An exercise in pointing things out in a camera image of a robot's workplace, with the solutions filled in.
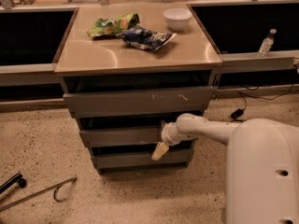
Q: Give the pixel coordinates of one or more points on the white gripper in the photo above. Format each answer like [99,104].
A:
[167,134]

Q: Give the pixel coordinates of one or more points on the grey drawer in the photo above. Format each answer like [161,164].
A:
[138,102]
[141,159]
[140,135]

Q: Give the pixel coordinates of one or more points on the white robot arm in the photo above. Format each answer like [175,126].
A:
[262,165]

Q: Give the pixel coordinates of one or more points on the grey bottom drawer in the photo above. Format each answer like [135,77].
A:
[141,159]

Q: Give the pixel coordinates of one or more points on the grey drawer cabinet steel top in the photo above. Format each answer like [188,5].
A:
[108,64]

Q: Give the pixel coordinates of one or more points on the grey top drawer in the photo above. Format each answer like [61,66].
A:
[138,102]

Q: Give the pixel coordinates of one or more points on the blue chip bag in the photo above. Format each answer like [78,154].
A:
[141,38]

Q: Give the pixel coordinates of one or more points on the white bowl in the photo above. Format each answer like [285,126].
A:
[177,19]

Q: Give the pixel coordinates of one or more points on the metal hooked rod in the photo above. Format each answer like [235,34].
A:
[55,188]

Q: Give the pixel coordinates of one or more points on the green chip bag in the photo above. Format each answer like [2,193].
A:
[113,26]

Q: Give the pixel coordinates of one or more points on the clear plastic water bottle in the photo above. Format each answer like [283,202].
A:
[267,43]

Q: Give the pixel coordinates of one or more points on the black caster leg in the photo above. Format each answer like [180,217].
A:
[15,179]

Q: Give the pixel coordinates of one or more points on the right grey counter rail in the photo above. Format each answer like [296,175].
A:
[236,29]

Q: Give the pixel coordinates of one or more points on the grey counter rail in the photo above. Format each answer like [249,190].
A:
[31,42]
[236,29]

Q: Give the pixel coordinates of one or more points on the left grey counter rail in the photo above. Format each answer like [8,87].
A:
[31,42]

